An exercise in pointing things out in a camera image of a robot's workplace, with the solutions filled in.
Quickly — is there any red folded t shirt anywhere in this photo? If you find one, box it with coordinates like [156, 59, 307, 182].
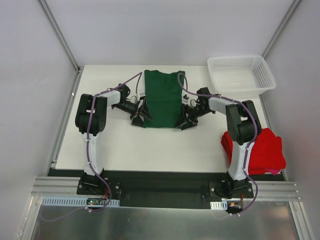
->
[221, 127, 286, 180]

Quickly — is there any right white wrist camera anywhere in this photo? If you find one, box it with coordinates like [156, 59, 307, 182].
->
[182, 94, 190, 105]

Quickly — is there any white plastic basket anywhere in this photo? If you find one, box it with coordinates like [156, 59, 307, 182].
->
[207, 55, 276, 99]

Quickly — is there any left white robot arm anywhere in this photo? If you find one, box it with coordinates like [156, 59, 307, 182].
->
[75, 84, 154, 177]

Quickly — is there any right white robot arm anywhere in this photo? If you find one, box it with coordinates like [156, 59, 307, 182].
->
[175, 87, 262, 199]

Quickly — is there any left white cable duct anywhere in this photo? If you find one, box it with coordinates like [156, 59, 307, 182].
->
[42, 196, 120, 208]

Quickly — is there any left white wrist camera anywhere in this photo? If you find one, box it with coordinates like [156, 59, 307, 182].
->
[137, 92, 146, 99]

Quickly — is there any white cable duct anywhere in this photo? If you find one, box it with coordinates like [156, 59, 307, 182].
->
[210, 200, 228, 211]
[42, 196, 120, 208]

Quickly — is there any pink folded t shirt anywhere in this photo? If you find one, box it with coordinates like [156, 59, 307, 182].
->
[265, 169, 281, 175]

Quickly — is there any aluminium frame rail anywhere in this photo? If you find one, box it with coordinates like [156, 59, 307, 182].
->
[30, 176, 303, 202]

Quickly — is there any green t shirt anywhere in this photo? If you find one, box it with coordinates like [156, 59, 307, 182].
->
[143, 70, 185, 129]

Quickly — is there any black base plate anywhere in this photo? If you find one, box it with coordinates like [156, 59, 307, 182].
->
[76, 170, 254, 209]

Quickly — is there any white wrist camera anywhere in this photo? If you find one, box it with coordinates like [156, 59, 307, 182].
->
[182, 94, 190, 105]
[137, 92, 146, 99]

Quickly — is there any right white cable duct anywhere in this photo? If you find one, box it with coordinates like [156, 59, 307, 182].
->
[210, 200, 228, 211]

